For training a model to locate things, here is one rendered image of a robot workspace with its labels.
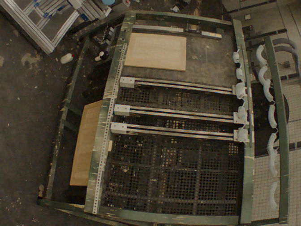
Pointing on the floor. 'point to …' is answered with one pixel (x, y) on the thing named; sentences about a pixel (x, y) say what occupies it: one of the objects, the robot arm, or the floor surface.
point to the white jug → (66, 58)
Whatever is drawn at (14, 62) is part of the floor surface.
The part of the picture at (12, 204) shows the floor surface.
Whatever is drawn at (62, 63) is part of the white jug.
